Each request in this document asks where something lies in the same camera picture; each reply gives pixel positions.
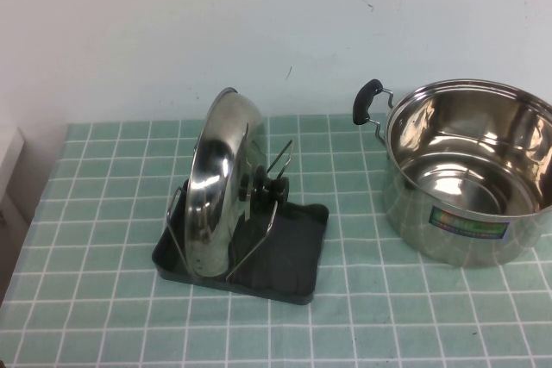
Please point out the green white checked tablecloth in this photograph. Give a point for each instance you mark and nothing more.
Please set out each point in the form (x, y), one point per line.
(108, 299)

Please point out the stainless steel pot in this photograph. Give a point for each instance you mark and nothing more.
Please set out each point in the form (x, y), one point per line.
(453, 247)

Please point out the steel pot lid black knob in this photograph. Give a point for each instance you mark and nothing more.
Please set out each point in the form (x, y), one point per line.
(215, 191)

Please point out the white side cabinet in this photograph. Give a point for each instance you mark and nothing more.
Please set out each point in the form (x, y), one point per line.
(10, 157)

